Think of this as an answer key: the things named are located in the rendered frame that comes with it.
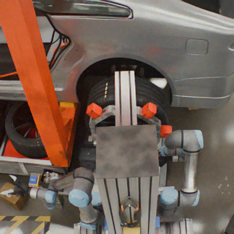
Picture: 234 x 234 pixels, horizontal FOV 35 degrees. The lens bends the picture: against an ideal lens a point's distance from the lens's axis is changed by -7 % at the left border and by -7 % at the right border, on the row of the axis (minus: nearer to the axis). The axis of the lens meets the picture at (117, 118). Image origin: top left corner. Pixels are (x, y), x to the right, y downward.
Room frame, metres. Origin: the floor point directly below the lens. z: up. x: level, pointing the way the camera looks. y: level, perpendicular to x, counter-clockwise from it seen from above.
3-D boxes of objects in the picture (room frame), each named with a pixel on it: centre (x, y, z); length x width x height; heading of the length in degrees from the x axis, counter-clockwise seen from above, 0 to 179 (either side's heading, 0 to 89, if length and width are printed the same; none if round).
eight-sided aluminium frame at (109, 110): (1.76, -0.06, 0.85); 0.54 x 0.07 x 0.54; 80
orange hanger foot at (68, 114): (2.09, 0.45, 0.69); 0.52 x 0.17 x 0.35; 170
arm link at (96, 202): (1.10, 0.21, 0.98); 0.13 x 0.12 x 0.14; 162
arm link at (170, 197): (1.07, -0.30, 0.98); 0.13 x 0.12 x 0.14; 83
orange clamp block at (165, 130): (1.71, -0.37, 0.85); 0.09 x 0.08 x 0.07; 80
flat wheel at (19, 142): (2.26, 0.77, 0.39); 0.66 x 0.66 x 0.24
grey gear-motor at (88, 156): (2.00, 0.26, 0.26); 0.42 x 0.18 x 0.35; 170
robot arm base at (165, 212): (1.07, -0.29, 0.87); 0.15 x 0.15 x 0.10
